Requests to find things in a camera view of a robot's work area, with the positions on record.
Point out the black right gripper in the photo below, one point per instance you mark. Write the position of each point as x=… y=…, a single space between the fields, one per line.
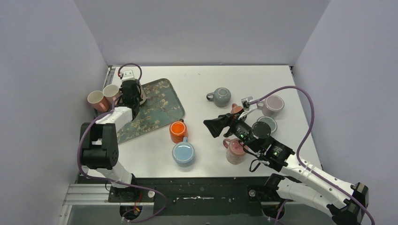
x=216 y=126

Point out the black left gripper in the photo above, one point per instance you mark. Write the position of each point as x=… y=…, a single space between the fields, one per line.
x=130 y=90

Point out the faceted pink mug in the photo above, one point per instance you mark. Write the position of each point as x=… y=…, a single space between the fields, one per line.
x=112 y=93

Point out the salmon dotted mug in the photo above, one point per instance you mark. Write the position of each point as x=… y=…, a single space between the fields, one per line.
x=236 y=108

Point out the smooth pink mug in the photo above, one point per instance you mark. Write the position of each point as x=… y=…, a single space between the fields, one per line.
x=98 y=101

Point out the speckled dark pink mug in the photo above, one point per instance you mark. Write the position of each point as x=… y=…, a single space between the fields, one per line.
x=235 y=153

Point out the orange mug black handle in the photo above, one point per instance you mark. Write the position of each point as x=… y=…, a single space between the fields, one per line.
x=178 y=131

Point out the light blue ribbed mug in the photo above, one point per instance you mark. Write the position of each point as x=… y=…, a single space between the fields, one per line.
x=183 y=153

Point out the cream floral mug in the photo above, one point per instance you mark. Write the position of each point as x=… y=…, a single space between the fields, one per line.
x=142 y=97

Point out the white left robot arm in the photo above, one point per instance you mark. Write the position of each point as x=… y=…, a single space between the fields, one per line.
x=98 y=145

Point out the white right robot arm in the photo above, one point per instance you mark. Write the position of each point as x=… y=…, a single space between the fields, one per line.
x=295 y=178

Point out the grey-blue round mug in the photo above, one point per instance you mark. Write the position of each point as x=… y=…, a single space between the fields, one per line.
x=221 y=97

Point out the grey-green mug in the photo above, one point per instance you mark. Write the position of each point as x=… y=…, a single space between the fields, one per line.
x=270 y=122

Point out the lilac ribbed mug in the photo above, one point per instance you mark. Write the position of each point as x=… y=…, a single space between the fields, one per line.
x=271 y=106

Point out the blue floral blossom tray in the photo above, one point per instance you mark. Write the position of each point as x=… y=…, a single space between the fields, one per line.
x=161 y=108

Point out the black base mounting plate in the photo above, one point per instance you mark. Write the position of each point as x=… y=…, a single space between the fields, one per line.
x=195 y=196

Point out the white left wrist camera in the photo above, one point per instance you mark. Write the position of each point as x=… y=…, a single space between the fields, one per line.
x=128 y=75

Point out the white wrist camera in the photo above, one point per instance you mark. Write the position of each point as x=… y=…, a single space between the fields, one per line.
x=128 y=75
x=248 y=106

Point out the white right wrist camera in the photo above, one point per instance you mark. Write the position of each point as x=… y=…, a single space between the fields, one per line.
x=248 y=106

